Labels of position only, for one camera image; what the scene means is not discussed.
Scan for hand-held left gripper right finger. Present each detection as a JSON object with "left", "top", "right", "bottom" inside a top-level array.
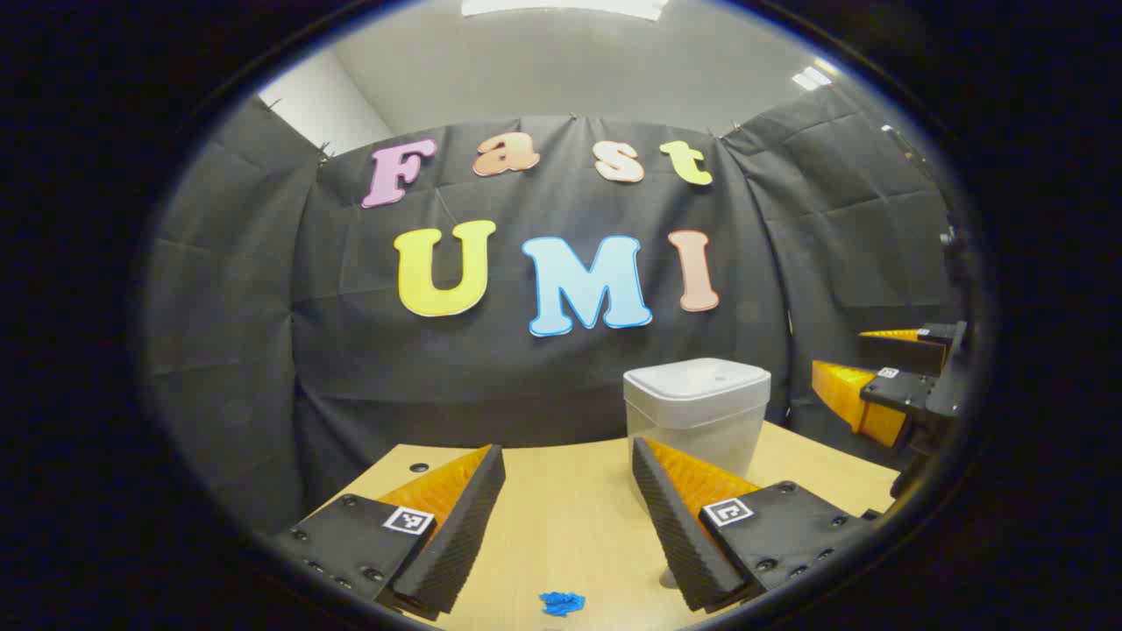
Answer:
[{"left": 631, "top": 436, "right": 882, "bottom": 614}]

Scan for small ceiling light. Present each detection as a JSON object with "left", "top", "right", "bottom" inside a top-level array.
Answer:
[{"left": 792, "top": 57, "right": 841, "bottom": 91}]

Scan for long ceiling light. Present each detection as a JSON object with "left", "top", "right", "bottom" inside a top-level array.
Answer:
[{"left": 462, "top": 0, "right": 669, "bottom": 20}]

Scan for black backdrop cloth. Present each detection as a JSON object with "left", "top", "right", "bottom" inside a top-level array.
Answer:
[{"left": 140, "top": 83, "right": 974, "bottom": 535}]

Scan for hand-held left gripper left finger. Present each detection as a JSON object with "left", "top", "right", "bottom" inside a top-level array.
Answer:
[{"left": 267, "top": 443, "right": 508, "bottom": 623}]

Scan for white desktop garbage bin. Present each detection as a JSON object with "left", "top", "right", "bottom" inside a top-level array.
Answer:
[{"left": 623, "top": 358, "right": 772, "bottom": 514}]

